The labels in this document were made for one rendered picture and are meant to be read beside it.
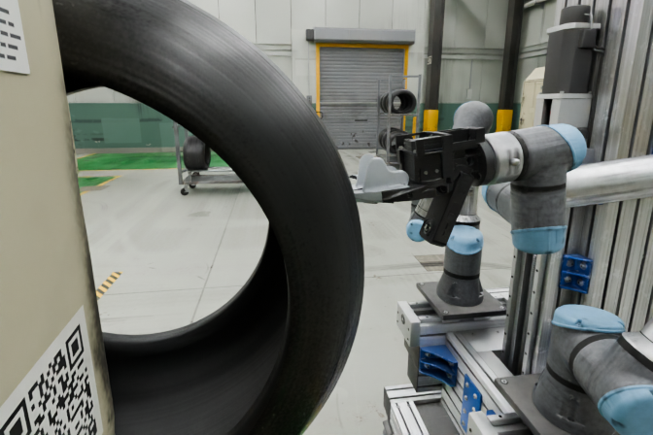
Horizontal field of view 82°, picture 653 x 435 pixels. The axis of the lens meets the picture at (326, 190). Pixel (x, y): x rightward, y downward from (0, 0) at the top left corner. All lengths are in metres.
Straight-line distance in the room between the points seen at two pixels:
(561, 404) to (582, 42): 0.77
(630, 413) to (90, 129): 12.35
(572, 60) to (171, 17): 0.89
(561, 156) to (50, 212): 0.59
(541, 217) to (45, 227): 0.59
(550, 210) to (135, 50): 0.56
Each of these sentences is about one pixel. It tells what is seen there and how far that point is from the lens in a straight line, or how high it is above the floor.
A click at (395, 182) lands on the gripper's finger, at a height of 1.25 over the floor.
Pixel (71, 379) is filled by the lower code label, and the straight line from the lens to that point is 0.22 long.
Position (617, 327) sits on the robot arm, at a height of 0.95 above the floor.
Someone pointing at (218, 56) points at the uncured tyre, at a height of 1.39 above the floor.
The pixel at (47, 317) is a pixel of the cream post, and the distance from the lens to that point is 0.20.
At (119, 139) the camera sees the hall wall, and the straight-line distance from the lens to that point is 12.26.
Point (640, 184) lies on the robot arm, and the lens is 0.84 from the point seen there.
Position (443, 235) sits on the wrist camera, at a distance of 0.56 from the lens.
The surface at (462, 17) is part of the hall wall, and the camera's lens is 13.17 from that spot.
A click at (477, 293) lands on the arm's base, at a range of 1.35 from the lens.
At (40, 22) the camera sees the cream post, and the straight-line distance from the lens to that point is 0.21.
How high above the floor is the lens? 1.35
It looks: 13 degrees down
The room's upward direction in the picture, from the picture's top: straight up
